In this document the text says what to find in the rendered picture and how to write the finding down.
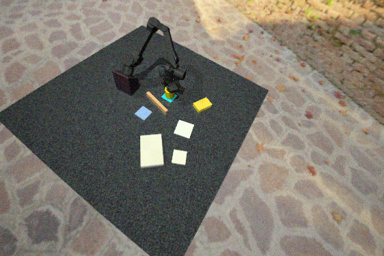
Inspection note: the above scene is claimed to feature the yellow rectangular block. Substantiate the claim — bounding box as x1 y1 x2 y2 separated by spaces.
193 98 212 113

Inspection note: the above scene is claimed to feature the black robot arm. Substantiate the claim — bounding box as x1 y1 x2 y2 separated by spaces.
120 17 187 82

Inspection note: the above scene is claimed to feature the yellow cup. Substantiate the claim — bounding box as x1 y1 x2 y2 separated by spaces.
165 88 175 99

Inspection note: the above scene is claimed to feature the tan rectangular bar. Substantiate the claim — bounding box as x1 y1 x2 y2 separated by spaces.
146 92 168 115

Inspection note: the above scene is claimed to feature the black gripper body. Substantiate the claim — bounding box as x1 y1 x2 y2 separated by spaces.
159 71 179 94

